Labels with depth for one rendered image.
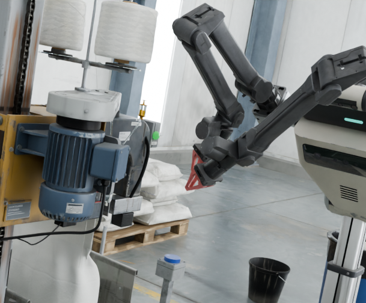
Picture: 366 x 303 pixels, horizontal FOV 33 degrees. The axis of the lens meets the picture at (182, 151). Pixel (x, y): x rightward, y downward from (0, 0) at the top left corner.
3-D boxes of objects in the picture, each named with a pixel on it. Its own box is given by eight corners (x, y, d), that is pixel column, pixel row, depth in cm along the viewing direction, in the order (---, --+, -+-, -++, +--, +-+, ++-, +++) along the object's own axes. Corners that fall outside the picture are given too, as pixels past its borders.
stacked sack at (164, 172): (185, 181, 566) (187, 165, 563) (155, 184, 530) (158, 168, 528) (128, 164, 603) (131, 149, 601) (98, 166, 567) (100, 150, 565)
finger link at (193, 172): (176, 180, 195) (198, 163, 190) (189, 179, 201) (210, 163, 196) (186, 199, 193) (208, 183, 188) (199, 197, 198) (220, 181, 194)
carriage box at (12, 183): (82, 216, 196) (96, 118, 191) (-7, 230, 168) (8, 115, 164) (29, 196, 209) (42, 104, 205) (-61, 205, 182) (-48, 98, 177)
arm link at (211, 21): (223, 2, 167) (199, -10, 173) (189, 40, 166) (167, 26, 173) (276, 89, 202) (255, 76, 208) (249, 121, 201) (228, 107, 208)
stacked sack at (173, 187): (198, 196, 570) (200, 181, 568) (152, 203, 515) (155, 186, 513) (160, 184, 595) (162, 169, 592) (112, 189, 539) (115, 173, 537)
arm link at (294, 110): (348, 92, 151) (342, 58, 157) (329, 86, 149) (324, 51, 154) (252, 170, 184) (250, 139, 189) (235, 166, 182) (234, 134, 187)
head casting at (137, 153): (140, 196, 220) (154, 113, 216) (92, 202, 200) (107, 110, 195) (80, 175, 236) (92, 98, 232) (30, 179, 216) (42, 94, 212)
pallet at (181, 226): (186, 234, 574) (189, 219, 572) (101, 256, 473) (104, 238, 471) (118, 210, 617) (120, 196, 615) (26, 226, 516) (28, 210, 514)
